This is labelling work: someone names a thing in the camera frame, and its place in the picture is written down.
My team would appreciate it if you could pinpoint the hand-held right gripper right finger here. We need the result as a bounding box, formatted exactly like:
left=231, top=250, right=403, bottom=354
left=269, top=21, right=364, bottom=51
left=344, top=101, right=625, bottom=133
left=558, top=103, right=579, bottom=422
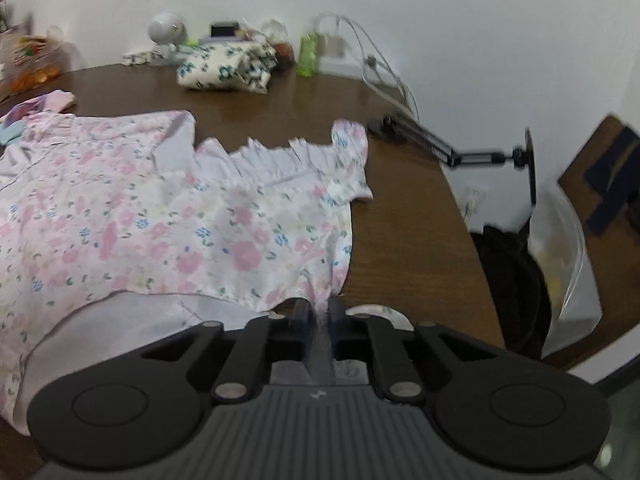
left=327, top=297, right=496, bottom=403

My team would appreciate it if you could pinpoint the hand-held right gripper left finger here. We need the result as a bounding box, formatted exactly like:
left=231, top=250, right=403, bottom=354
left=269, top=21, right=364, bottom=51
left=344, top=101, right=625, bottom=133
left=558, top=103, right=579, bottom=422
left=141, top=298, right=317, bottom=403

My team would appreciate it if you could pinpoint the pink floral dress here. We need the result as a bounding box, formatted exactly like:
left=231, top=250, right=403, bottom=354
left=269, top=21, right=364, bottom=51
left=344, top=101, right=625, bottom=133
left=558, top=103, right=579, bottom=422
left=0, top=110, right=375, bottom=436

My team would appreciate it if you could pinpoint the black bag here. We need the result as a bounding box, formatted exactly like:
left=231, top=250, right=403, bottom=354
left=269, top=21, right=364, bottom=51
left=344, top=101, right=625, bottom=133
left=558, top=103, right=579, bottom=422
left=470, top=225, right=553, bottom=361

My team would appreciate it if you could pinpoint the white plastic bag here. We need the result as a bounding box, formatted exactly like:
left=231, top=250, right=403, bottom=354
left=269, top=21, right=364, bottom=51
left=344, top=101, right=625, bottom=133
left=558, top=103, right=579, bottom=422
left=527, top=180, right=603, bottom=361

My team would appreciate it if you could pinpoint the folded cream green-flowered garment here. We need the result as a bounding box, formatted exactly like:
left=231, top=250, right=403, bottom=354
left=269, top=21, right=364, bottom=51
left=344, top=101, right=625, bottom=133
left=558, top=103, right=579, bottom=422
left=176, top=40, right=278, bottom=95

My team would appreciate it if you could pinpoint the green bottle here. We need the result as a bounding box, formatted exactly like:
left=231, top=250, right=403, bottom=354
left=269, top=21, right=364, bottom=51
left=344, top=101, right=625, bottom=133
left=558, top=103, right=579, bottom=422
left=298, top=32, right=320, bottom=77

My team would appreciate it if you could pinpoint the wooden chair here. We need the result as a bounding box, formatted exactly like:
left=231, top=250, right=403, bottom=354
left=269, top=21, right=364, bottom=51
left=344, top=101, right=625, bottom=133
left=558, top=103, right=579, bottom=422
left=542, top=115, right=640, bottom=371

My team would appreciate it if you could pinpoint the white robot-shaped speaker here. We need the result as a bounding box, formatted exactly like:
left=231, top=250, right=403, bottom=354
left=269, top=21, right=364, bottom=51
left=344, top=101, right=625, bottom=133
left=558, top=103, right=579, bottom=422
left=147, top=11, right=190, bottom=63

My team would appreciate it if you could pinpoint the pastel pink blue purple garment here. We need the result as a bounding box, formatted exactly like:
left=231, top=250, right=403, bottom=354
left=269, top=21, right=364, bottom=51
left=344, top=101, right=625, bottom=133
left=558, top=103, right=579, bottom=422
left=0, top=90, right=77, bottom=146

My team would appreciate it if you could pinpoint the clear container of snacks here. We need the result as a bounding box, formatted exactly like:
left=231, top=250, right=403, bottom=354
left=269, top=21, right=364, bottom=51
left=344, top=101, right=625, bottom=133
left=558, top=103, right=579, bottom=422
left=0, top=22, right=66, bottom=106

